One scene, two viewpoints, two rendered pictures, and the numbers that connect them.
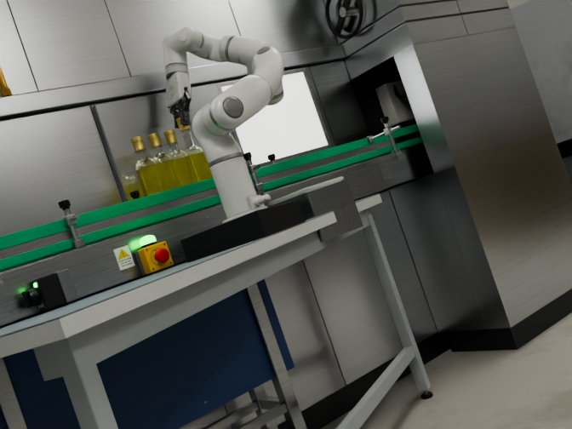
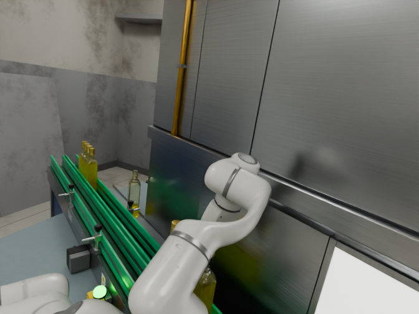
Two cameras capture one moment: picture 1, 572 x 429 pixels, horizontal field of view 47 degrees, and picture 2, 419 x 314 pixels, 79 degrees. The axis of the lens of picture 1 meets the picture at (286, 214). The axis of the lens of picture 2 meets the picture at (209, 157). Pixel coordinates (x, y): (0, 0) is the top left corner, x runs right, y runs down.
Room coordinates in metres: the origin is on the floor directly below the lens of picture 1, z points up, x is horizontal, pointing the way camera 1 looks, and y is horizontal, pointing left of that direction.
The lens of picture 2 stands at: (2.05, -0.41, 1.60)
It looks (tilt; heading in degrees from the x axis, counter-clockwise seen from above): 15 degrees down; 84
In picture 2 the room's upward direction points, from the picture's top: 9 degrees clockwise
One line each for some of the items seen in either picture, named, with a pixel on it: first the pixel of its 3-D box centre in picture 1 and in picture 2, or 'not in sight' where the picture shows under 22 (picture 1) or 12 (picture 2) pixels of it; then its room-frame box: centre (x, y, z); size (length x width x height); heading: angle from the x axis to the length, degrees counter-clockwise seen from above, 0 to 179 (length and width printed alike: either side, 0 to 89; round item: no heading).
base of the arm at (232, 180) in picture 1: (240, 188); not in sight; (1.74, 0.09, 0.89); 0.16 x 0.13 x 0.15; 62
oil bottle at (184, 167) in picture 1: (185, 182); not in sight; (2.12, 0.27, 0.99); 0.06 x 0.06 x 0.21; 36
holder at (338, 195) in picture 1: (305, 207); not in sight; (2.12, -0.07, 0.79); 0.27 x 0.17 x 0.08; 36
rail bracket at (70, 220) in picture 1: (74, 223); (91, 241); (1.72, 0.53, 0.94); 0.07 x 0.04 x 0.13; 36
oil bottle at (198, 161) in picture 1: (202, 178); (201, 300); (2.15, 0.22, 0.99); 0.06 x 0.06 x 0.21; 37
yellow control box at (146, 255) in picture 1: (154, 259); (98, 303); (1.80, 0.38, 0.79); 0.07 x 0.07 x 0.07; 36
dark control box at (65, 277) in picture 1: (54, 291); (78, 258); (1.63, 0.60, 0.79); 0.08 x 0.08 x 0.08; 36
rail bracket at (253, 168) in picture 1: (248, 174); not in sight; (2.11, 0.07, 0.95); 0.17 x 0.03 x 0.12; 36
